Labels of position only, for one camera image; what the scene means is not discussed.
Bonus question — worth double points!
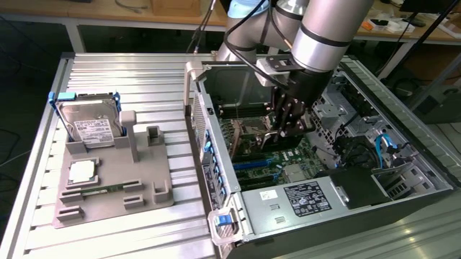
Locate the dark grey box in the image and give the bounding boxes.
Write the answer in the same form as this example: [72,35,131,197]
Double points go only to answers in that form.
[413,86,461,125]

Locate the blue disk wire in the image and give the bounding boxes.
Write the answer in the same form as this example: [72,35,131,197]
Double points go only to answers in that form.
[374,133,400,169]

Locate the gpu card with metal bracket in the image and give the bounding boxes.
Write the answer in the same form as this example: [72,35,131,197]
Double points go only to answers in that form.
[229,118,313,160]

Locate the grey coiled cable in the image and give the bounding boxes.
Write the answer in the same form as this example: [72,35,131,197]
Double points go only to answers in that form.
[115,0,150,9]

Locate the open black PC case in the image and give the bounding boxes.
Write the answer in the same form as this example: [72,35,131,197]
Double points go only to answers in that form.
[182,60,461,259]

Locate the green RAM stick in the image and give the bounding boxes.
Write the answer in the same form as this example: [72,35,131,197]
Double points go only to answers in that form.
[80,184,126,194]

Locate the hard disk in blue carrier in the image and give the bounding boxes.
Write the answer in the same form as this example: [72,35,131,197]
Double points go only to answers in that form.
[48,91,127,149]

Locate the grey power supply unit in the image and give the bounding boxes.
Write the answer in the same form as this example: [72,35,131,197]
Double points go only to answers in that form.
[241,176,353,235]

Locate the black monitor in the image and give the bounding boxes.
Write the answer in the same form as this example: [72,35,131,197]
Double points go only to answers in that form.
[398,0,461,28]

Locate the grey metal disk bay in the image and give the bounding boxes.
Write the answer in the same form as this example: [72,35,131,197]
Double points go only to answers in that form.
[370,161,438,200]

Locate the black tripod pole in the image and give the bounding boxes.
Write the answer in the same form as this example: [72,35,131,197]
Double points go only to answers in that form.
[374,0,458,79]

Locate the grey plastic parts rack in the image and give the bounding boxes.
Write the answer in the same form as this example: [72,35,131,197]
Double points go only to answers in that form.
[52,110,176,229]

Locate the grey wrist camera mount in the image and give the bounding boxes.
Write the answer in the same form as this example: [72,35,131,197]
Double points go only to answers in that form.
[255,55,306,87]

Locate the blue expansion slot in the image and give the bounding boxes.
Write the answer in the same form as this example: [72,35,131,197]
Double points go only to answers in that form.
[233,159,271,170]

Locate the silver metal drive cage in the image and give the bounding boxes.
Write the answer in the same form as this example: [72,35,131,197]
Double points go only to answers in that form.
[311,88,361,141]

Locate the white and black gadget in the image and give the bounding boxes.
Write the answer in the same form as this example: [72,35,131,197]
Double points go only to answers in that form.
[369,18,416,33]

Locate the black expansion slot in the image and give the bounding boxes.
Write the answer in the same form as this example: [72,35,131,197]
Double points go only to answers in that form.
[237,174,278,186]

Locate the silver CPU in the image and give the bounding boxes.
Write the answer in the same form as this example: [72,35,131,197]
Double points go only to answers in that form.
[68,161,100,184]

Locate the CPU socket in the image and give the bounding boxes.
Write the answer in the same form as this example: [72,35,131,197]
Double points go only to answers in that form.
[241,118,270,135]

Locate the silver chipset heatsink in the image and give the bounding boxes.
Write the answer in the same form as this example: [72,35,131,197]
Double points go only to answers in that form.
[282,165,310,184]

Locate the brown cardboard box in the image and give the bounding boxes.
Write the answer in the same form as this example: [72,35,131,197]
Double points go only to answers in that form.
[151,0,200,17]

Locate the black plastic fan shroud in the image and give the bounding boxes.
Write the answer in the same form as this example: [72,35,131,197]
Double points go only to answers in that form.
[315,166,393,211]

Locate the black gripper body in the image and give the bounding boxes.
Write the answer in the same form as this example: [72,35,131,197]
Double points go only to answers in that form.
[283,69,335,106]

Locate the wooden workbench white frame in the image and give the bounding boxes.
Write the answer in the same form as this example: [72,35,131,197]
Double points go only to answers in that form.
[0,0,231,53]
[353,0,461,79]

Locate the black disk wire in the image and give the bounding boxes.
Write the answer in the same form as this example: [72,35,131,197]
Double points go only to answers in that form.
[333,136,380,168]

